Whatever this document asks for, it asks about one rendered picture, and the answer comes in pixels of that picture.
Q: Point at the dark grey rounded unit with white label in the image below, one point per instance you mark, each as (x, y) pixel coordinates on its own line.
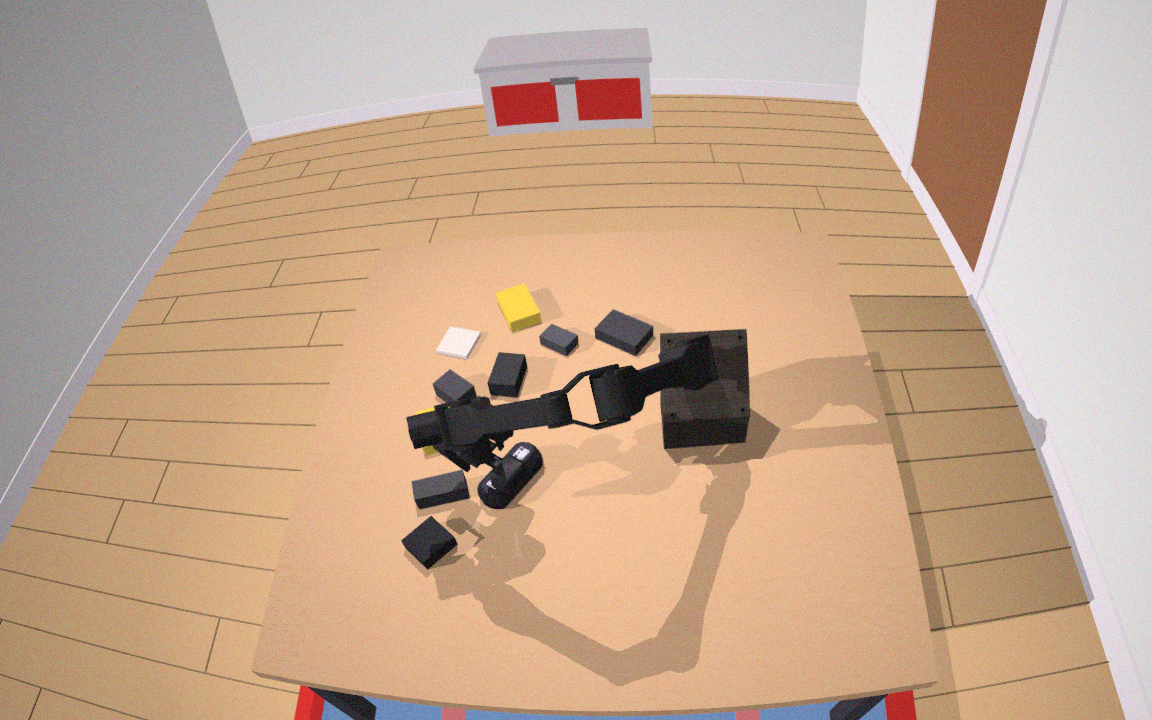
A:
(524, 451)

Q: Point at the white flat square plate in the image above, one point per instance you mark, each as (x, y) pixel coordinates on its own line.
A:
(458, 342)

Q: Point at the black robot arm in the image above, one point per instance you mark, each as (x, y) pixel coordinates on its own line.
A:
(619, 393)

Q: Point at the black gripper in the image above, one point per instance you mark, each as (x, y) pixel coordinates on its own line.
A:
(507, 472)

